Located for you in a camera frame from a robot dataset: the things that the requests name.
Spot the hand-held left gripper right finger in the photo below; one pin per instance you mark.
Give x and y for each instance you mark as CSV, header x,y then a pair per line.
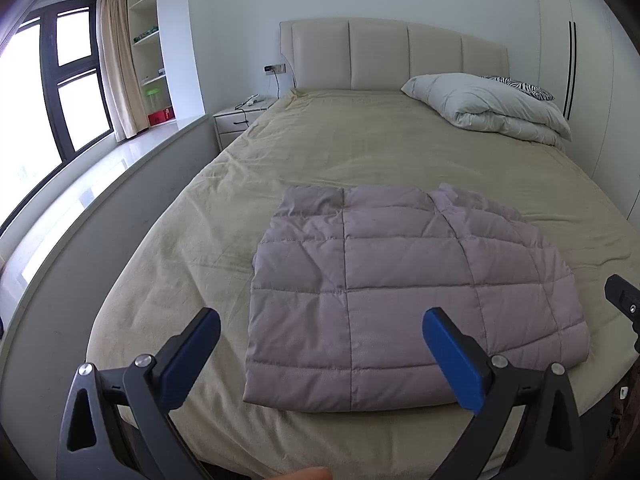
x,y
455,360

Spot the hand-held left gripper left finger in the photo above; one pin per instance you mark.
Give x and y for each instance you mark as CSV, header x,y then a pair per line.
x,y
187,355

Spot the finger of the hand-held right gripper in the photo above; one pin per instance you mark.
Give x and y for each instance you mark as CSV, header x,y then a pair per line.
x,y
622,297

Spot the mauve quilted hooded jacket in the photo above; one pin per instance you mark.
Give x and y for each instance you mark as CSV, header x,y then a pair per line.
x,y
375,285

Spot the person's left hand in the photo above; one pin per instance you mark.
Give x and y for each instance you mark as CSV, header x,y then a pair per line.
x,y
305,474

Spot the white window ledge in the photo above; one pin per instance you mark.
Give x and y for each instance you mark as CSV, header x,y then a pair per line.
x,y
100,200

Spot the white wardrobe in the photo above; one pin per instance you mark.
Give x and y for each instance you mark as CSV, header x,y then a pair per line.
x,y
590,85

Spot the zebra print pillow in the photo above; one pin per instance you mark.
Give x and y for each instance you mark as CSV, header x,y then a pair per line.
x,y
530,91

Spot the bed with cream blanket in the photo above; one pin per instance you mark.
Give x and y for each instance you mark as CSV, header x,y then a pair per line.
x,y
350,150

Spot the white nightstand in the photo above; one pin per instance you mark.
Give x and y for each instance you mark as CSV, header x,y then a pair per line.
x,y
235,125

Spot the red box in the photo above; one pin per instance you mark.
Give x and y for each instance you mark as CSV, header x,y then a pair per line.
x,y
161,117

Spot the white folded duvet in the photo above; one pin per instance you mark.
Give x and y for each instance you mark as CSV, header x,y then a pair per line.
x,y
480,102

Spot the green plastic container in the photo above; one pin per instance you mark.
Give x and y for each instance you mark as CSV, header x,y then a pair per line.
x,y
151,97

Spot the white open shelf unit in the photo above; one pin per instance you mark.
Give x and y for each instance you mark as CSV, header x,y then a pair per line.
x,y
150,55

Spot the black framed window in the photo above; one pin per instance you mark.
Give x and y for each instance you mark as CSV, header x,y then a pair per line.
x,y
50,85

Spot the beige curtain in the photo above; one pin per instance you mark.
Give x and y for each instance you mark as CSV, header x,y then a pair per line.
x,y
117,60

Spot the cream padded headboard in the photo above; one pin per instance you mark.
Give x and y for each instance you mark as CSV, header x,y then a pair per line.
x,y
380,55

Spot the green flat item on shelf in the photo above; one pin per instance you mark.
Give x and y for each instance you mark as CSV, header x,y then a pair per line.
x,y
145,36

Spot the wall socket with plug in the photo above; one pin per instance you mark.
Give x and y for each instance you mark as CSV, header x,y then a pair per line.
x,y
275,68

